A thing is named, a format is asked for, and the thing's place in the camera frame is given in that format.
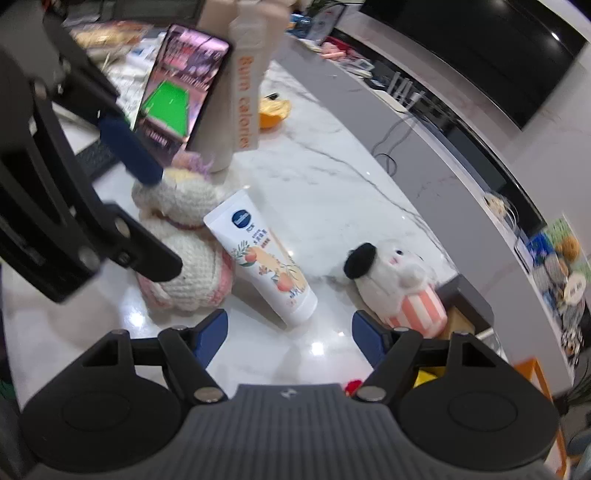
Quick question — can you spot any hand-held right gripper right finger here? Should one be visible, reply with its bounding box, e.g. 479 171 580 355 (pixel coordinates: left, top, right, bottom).
352 311 506 403

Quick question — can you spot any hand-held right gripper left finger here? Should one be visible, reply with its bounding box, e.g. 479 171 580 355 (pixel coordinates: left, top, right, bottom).
83 309 230 408

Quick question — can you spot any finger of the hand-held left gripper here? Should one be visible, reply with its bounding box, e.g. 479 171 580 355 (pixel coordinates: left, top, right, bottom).
28 78 184 283
44 18 165 186

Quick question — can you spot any white pink crochet doll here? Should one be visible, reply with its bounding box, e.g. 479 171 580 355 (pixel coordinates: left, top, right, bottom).
131 152 234 315

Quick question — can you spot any white plush dog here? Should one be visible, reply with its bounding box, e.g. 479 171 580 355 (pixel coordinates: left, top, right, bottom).
342 242 448 335

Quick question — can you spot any brown cardboard box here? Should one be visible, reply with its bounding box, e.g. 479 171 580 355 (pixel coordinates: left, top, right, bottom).
445 307 476 337

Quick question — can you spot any orange storage bin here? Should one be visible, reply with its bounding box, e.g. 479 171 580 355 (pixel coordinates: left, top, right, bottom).
512 357 571 478

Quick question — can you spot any black keyboard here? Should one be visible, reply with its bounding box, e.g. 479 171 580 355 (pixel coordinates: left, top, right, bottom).
74 138 122 181

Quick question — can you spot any white hand cream tube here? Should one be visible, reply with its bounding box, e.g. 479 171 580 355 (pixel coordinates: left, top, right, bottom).
203 187 319 329

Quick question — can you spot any blue white box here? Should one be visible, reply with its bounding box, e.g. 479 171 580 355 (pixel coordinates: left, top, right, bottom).
127 39 161 70

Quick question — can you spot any black smartphone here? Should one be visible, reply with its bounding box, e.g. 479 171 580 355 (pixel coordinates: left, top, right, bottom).
134 23 232 155

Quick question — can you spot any dark grey box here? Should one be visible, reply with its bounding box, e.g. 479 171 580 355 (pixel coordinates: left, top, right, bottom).
436 274 495 333

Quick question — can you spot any food package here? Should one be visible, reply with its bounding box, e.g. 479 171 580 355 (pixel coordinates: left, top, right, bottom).
69 21 153 48

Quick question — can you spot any orange fruit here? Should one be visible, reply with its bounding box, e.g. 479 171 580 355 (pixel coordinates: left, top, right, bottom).
257 93 293 129

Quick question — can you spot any beige water bottle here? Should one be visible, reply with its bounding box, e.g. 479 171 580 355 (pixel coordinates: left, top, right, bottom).
185 0 293 172

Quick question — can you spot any covered white bowl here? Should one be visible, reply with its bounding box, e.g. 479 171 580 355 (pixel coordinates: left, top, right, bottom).
482 191 514 219

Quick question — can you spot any black white striped item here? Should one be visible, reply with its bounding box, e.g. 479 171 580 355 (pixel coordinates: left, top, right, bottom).
560 300 591 357

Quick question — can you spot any round white hand fan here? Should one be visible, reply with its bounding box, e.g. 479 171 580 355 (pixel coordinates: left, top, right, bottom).
564 272 590 304

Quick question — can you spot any brown teddy bear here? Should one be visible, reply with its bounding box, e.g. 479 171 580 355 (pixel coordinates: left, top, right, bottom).
556 233 583 261

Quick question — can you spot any tablet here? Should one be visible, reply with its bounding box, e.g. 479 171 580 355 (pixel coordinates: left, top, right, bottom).
305 4 348 45

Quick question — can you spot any white router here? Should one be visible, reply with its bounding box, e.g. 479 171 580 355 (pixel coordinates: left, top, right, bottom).
390 71 426 112

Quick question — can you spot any black television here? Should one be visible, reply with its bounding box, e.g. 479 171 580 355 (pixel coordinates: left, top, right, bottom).
358 0 591 130

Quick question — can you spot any black cable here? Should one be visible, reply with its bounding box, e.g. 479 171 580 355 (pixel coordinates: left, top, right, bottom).
372 115 416 176

